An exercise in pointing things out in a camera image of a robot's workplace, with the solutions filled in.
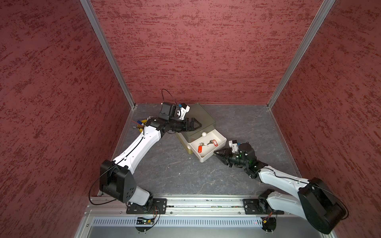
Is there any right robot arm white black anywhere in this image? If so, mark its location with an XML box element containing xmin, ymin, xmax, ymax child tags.
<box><xmin>214</xmin><ymin>141</ymin><xmax>349</xmax><ymax>235</ymax></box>

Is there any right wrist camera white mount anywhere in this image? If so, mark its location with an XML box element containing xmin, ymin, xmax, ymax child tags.
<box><xmin>228</xmin><ymin>140</ymin><xmax>240</xmax><ymax>153</ymax></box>

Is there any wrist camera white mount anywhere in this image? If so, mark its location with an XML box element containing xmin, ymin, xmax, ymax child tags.
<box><xmin>175</xmin><ymin>103</ymin><xmax>190</xmax><ymax>121</ymax></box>
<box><xmin>228</xmin><ymin>140</ymin><xmax>240</xmax><ymax>153</ymax></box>

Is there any yellow pencil cup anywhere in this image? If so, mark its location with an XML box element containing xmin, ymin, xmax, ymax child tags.
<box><xmin>136</xmin><ymin>120</ymin><xmax>147</xmax><ymax>133</ymax></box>

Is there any white drawer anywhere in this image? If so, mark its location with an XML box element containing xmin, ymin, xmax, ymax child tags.
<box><xmin>188</xmin><ymin>130</ymin><xmax>227</xmax><ymax>163</ymax></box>

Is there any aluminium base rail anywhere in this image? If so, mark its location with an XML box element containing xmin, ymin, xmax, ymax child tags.
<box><xmin>75</xmin><ymin>194</ymin><xmax>323</xmax><ymax>238</ymax></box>

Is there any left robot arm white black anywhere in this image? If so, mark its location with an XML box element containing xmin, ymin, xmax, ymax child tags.
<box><xmin>99</xmin><ymin>102</ymin><xmax>202</xmax><ymax>206</ymax></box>

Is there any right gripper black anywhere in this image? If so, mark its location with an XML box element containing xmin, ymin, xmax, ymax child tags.
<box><xmin>213</xmin><ymin>147</ymin><xmax>248</xmax><ymax>167</ymax></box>

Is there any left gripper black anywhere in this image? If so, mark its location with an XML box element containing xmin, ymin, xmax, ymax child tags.
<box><xmin>169</xmin><ymin>118</ymin><xmax>201</xmax><ymax>132</ymax></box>

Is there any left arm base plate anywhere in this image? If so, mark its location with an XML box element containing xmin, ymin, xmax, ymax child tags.
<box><xmin>126</xmin><ymin>198</ymin><xmax>167</xmax><ymax>215</ymax></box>

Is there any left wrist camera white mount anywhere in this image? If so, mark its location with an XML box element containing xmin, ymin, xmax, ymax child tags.
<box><xmin>175</xmin><ymin>103</ymin><xmax>190</xmax><ymax>121</ymax></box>

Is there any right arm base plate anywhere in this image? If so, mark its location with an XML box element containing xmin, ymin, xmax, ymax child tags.
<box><xmin>243</xmin><ymin>199</ymin><xmax>285</xmax><ymax>215</ymax></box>

